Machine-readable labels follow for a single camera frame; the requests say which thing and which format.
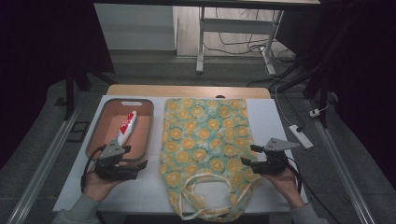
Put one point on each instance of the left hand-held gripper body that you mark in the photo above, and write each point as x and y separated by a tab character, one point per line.
109	151

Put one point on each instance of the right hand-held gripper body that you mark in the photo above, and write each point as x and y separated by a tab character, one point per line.
277	144

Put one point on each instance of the red and white toothpaste tube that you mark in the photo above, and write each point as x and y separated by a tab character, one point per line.
127	126

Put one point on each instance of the pink plastic basket grey rim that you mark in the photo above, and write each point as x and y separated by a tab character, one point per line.
141	130

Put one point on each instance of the yellow floral fabric tote bag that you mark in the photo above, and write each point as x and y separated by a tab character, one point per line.
205	133

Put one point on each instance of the person's left hand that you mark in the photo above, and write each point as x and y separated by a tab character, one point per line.
98	188

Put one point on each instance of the person's right hand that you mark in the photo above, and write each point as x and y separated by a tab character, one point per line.
288	185

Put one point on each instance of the white power strip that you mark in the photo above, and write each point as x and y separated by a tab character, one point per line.
300	136

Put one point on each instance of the white table mat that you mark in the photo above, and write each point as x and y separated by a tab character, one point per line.
146	189

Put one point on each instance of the small white plug adapter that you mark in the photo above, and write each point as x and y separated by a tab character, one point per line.
315	113

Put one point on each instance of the black stand leg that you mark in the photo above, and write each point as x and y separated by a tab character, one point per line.
69	93

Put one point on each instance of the dark curtain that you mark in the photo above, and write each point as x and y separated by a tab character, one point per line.
364	77
34	62

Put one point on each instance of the white cabinet panel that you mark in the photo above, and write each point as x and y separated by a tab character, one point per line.
134	26

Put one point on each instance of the black rectangular floor frame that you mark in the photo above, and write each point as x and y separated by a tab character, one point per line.
77	131

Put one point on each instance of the metal floor rail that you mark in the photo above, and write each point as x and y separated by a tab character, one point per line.
342	174
43	168

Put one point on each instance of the white metal desk frame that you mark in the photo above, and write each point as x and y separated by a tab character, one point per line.
233	25

